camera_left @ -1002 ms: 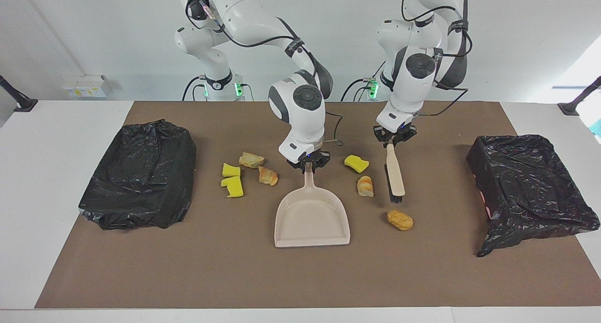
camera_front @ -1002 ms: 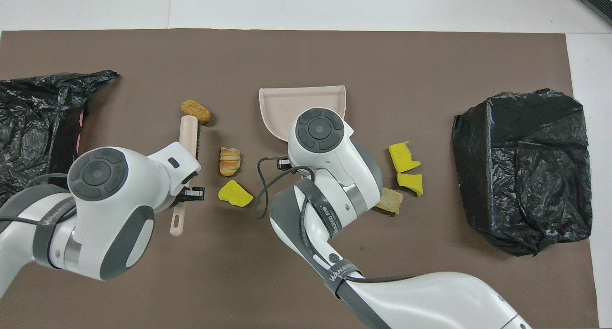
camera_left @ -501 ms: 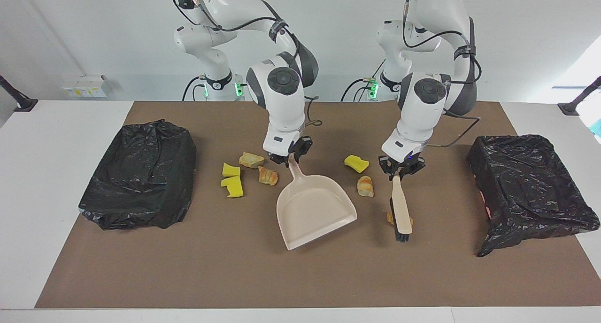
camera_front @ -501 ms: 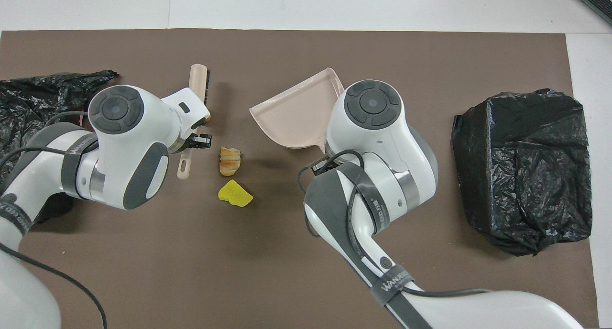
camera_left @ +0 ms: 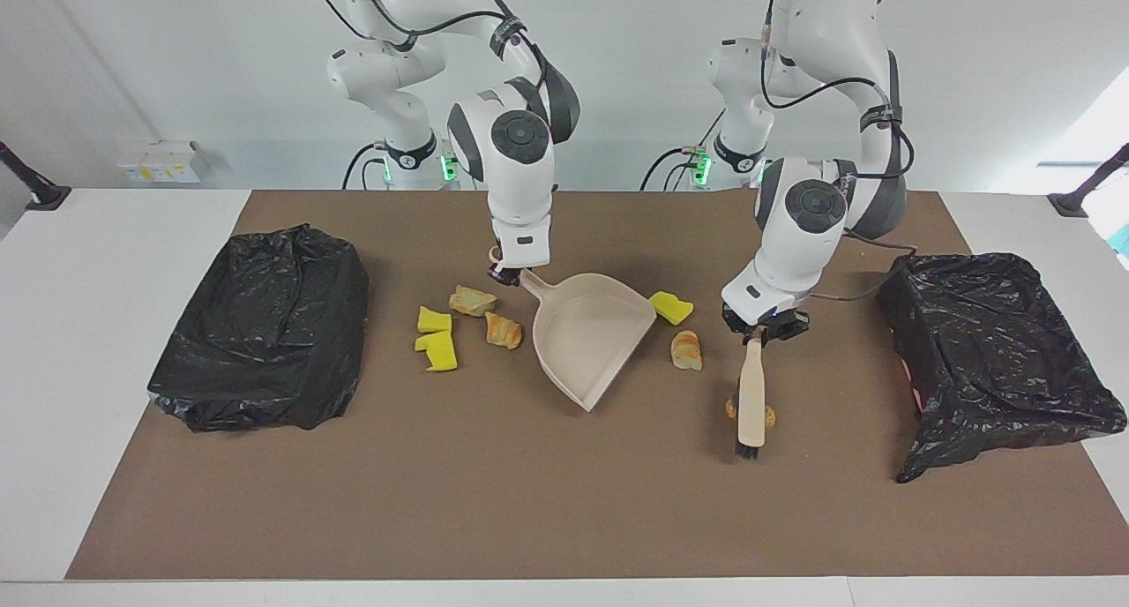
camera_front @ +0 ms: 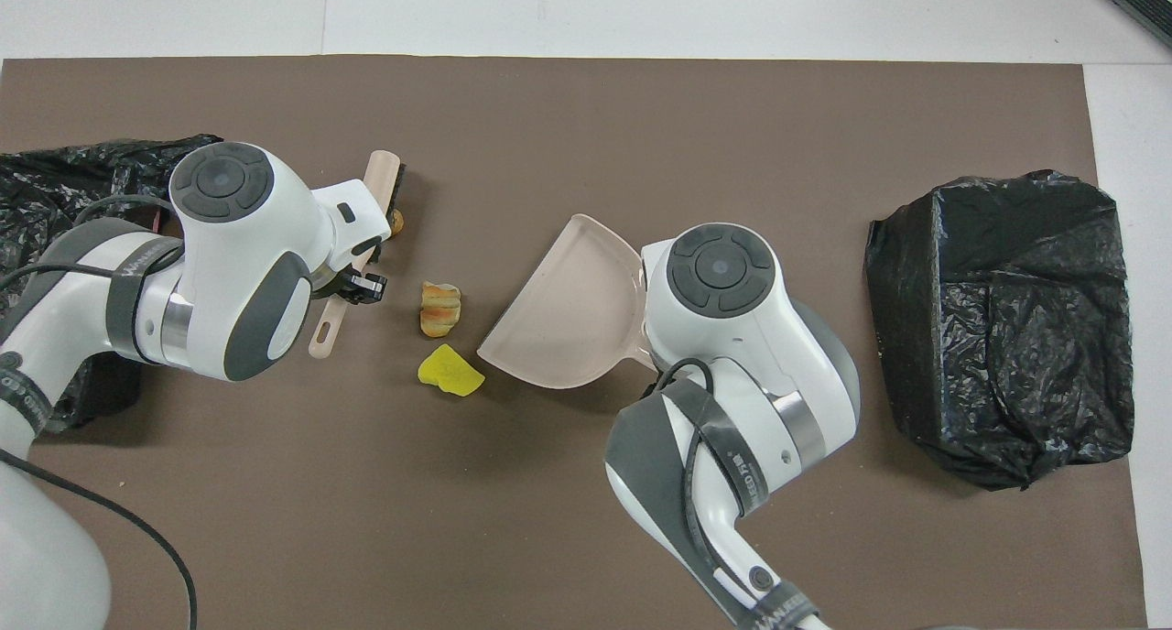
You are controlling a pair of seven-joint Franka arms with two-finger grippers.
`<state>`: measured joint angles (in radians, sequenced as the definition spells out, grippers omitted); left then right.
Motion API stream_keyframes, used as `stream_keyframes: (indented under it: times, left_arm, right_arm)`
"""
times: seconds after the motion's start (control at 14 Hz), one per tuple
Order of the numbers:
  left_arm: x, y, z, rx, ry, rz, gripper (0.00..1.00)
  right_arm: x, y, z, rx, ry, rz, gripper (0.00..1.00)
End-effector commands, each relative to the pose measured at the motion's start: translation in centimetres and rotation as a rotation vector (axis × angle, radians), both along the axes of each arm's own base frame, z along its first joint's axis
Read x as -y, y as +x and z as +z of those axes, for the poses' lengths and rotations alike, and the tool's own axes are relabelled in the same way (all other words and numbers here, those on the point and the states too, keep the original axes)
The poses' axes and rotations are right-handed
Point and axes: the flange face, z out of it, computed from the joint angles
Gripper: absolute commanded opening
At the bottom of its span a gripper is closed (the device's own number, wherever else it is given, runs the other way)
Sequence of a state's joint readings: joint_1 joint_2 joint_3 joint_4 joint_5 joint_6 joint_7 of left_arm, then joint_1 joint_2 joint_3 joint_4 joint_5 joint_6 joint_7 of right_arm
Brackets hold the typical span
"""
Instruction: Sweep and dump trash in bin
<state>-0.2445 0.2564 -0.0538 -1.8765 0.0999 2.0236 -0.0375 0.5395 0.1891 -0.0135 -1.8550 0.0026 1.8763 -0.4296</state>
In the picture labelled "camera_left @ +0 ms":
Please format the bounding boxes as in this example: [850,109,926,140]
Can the toy croissant piece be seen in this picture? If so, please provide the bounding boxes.
[670,329,704,371]
[448,285,497,318]
[484,311,524,350]

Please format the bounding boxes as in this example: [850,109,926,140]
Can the brown toy bread roll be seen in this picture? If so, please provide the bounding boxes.
[726,397,778,432]

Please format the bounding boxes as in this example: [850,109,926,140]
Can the beige plastic dustpan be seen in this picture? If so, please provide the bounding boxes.
[520,270,658,412]

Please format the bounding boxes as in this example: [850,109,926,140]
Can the black bin bag over pink bin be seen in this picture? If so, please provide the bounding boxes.
[876,252,1128,484]

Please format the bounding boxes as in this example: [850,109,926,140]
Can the black bin bag liner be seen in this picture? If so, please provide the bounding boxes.
[147,223,370,433]

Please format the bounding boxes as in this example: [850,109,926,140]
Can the brown table mat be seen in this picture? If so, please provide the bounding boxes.
[66,190,1129,581]

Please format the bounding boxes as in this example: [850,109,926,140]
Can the black base cable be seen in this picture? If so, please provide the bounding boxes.
[641,146,707,191]
[342,144,382,190]

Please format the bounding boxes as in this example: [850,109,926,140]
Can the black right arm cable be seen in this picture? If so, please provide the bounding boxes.
[309,0,565,149]

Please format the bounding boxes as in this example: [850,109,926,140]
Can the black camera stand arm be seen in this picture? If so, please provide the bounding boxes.
[0,139,71,211]
[1048,144,1129,218]

